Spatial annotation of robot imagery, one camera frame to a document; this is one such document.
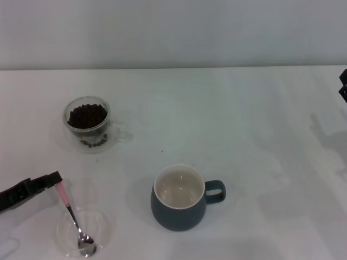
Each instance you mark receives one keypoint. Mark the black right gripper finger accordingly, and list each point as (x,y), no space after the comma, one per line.
(344,92)

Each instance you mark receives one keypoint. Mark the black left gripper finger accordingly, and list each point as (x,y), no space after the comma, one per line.
(24,192)

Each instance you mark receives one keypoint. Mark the dark coffee beans pile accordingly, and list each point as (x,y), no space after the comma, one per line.
(86,116)

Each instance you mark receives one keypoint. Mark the clear glass saucer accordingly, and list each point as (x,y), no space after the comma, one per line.
(101,227)

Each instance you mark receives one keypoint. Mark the dark blue ceramic mug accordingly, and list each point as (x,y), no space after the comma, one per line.
(176,216)

